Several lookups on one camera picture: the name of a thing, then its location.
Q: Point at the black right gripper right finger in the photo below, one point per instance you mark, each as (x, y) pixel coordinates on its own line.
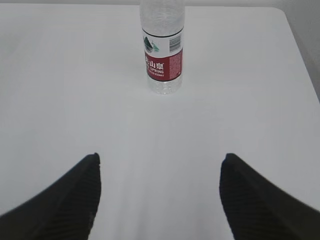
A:
(256, 209)

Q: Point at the clear Nongfu Spring water bottle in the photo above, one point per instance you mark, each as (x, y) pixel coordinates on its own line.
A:
(162, 24)

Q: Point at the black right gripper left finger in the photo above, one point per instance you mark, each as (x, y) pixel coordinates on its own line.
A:
(66, 210)

